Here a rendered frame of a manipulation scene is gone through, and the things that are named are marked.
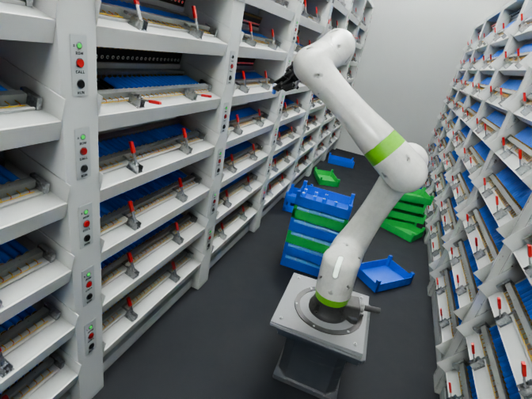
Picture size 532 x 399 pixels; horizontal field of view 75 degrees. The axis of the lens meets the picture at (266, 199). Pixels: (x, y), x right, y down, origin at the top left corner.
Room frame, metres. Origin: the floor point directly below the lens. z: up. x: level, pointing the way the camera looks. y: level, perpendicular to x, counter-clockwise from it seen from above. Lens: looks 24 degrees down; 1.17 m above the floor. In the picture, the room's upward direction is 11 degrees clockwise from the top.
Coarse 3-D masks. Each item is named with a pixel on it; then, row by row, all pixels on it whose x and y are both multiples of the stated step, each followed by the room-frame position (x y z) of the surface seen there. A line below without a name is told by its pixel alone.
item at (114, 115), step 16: (112, 64) 1.07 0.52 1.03; (128, 64) 1.13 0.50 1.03; (144, 64) 1.20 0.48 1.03; (160, 64) 1.28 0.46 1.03; (176, 64) 1.37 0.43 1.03; (208, 80) 1.39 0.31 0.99; (176, 96) 1.16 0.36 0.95; (112, 112) 0.84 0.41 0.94; (128, 112) 0.89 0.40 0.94; (144, 112) 0.95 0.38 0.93; (160, 112) 1.02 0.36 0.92; (176, 112) 1.11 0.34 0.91; (192, 112) 1.21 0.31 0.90; (112, 128) 0.85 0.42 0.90
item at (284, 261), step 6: (282, 258) 1.73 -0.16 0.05; (282, 264) 1.72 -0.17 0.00; (288, 264) 1.71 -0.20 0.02; (294, 264) 1.71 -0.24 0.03; (300, 264) 1.70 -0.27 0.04; (306, 264) 1.69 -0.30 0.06; (300, 270) 1.70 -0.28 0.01; (306, 270) 1.69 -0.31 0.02; (312, 270) 1.68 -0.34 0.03; (318, 270) 1.68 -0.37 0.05
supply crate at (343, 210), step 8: (304, 184) 1.90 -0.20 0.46; (312, 192) 1.90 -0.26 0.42; (320, 192) 1.89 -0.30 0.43; (328, 192) 1.88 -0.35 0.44; (296, 200) 1.72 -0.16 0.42; (304, 200) 1.71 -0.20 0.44; (312, 200) 1.71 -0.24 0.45; (320, 200) 1.84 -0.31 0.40; (328, 200) 1.86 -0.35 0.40; (336, 200) 1.87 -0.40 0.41; (344, 200) 1.86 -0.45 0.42; (352, 200) 1.82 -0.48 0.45; (312, 208) 1.70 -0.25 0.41; (320, 208) 1.69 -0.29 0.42; (328, 208) 1.69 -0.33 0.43; (336, 208) 1.68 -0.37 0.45; (344, 208) 1.79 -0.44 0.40; (336, 216) 1.67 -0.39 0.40; (344, 216) 1.66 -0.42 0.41
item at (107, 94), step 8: (128, 88) 0.98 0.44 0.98; (136, 88) 1.00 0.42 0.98; (144, 88) 1.03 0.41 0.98; (152, 88) 1.06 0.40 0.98; (160, 88) 1.09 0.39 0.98; (168, 88) 1.13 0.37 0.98; (176, 88) 1.16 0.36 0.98; (192, 88) 1.26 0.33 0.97; (200, 88) 1.31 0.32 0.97; (104, 96) 0.88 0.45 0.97; (112, 96) 0.90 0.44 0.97; (120, 96) 0.93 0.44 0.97; (128, 96) 0.96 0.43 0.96; (144, 96) 1.01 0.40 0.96; (168, 96) 1.10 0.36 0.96
